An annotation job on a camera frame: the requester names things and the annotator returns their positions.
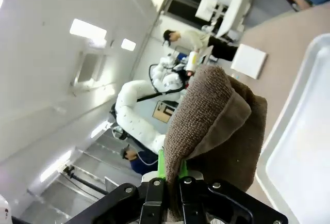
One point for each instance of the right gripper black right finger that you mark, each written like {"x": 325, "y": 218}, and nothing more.
{"x": 193, "y": 200}

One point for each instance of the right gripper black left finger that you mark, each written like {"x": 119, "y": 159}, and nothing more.
{"x": 152, "y": 200}

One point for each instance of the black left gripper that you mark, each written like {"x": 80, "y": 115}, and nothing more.
{"x": 183, "y": 75}

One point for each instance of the pink white lint roller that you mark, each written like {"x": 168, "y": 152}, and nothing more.
{"x": 192, "y": 62}

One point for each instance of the brown towel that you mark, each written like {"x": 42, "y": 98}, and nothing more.
{"x": 206, "y": 110}

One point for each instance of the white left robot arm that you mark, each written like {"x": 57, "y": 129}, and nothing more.
{"x": 134, "y": 115}

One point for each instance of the person in cream top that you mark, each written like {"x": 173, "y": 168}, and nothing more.
{"x": 196, "y": 39}

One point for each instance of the person with gray cap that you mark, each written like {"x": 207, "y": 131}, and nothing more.
{"x": 139, "y": 160}

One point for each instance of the rectangular ceiling light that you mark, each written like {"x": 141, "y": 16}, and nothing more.
{"x": 87, "y": 28}
{"x": 128, "y": 44}

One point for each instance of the white folded stand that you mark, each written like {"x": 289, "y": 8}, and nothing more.
{"x": 248, "y": 60}

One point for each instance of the black tripod pole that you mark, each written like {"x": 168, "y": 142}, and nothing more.
{"x": 82, "y": 181}

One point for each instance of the small white table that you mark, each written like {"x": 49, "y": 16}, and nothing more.
{"x": 236, "y": 4}

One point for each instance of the ceiling air vent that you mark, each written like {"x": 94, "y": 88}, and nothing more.
{"x": 87, "y": 69}

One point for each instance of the metal tray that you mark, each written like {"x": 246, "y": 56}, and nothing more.
{"x": 296, "y": 144}

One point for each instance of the black wristwatch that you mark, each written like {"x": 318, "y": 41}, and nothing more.
{"x": 292, "y": 2}

